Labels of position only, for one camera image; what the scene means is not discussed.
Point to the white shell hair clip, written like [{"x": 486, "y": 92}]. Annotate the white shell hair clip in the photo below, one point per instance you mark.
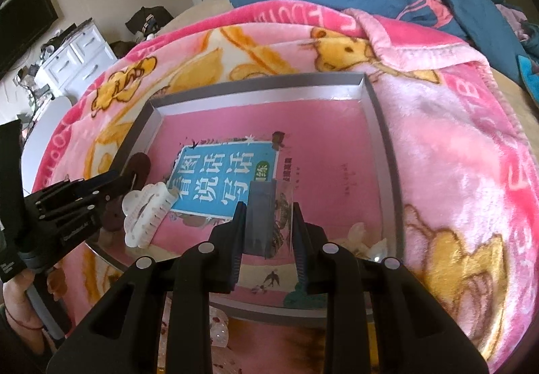
[{"x": 366, "y": 245}]

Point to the black bag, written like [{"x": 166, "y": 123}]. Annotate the black bag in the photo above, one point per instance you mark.
[{"x": 147, "y": 18}]

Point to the purple cloth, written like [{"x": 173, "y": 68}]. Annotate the purple cloth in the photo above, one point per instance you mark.
[{"x": 513, "y": 20}]

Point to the pink grey cardboard box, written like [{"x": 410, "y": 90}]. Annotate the pink grey cardboard box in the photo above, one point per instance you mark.
[{"x": 320, "y": 138}]

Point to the white hair claw clip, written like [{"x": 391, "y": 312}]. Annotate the white hair claw clip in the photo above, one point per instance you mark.
[{"x": 147, "y": 209}]

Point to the white oval table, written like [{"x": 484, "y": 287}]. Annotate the white oval table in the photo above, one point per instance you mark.
[{"x": 46, "y": 134}]

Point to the white drawer cabinet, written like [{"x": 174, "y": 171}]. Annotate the white drawer cabinet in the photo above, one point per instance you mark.
[{"x": 75, "y": 58}]

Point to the black flat television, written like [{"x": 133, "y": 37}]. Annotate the black flat television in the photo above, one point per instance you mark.
[{"x": 23, "y": 24}]

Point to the person's left forearm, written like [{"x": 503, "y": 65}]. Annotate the person's left forearm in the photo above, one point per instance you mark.
[{"x": 17, "y": 353}]

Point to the person's left hand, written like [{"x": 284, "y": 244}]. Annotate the person's left hand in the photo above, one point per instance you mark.
[{"x": 21, "y": 302}]

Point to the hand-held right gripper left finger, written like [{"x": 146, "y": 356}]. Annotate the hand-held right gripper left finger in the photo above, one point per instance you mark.
[{"x": 238, "y": 239}]

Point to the colourful striped towel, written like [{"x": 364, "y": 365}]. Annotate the colourful striped towel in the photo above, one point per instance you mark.
[{"x": 529, "y": 73}]

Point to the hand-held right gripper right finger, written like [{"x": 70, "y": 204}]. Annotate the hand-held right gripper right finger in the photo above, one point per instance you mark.
[{"x": 300, "y": 239}]

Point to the brown velvet hair clip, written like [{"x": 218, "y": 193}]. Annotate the brown velvet hair clip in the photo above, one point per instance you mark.
[{"x": 139, "y": 167}]

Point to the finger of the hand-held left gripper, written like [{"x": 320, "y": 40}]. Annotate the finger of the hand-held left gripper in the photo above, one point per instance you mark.
[
  {"x": 84, "y": 186},
  {"x": 71, "y": 212}
]

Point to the pink printed blanket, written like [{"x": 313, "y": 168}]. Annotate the pink printed blanket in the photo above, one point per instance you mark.
[{"x": 442, "y": 155}]

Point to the clear plastic packet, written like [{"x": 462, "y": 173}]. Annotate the clear plastic packet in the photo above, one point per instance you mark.
[{"x": 269, "y": 218}]

